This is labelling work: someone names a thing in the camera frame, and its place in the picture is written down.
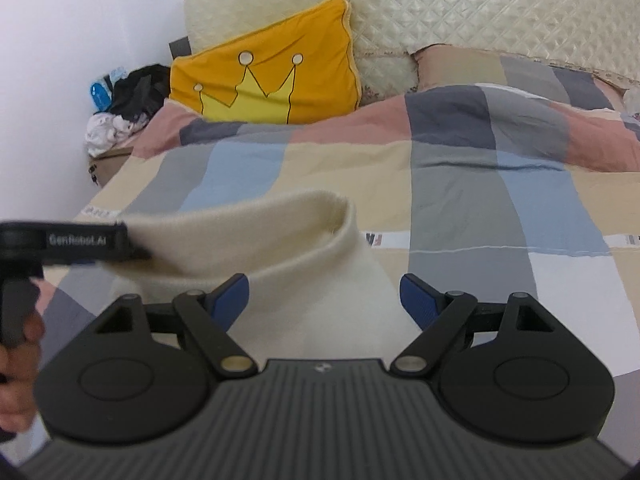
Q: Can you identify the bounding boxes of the blue plastic packet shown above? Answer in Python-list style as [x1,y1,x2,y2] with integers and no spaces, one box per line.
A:
[90,67,126,112]

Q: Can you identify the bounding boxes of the yellow crown pillow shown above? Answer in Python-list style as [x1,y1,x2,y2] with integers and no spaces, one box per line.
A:
[170,0,362,126]

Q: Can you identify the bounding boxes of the checkered patchwork quilt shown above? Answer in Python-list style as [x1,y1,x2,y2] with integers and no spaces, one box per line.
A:
[42,82,640,378]

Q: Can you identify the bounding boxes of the floral cream pillow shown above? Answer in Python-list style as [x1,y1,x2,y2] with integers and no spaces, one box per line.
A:
[355,50,420,107]

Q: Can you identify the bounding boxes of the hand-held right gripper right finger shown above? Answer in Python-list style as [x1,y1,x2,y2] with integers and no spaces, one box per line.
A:
[390,273,556,376]

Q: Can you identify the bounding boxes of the brown cardboard box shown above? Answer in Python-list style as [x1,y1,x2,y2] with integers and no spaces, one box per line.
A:
[87,147,135,189]

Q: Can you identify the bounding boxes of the white crumpled clothes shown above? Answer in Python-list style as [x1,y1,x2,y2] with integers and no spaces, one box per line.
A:
[85,111,151,157]

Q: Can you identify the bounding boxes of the black clothes pile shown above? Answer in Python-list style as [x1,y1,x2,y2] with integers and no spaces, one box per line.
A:
[107,64,173,122]

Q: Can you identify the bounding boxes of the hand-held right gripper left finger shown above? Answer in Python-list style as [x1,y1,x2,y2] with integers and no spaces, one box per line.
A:
[92,273,259,380]

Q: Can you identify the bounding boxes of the checkered pillow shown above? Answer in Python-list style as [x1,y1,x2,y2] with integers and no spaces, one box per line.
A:
[412,45,627,111]

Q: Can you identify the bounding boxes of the cream sweater with blue stripes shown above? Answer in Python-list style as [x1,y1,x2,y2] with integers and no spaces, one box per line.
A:
[112,190,423,363]

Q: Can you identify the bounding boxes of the cream quilted headboard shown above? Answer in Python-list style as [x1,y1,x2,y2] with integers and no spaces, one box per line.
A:
[182,0,640,106]

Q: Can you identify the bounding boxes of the person's left hand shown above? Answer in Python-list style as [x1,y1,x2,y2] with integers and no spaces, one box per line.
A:
[0,314,47,433]

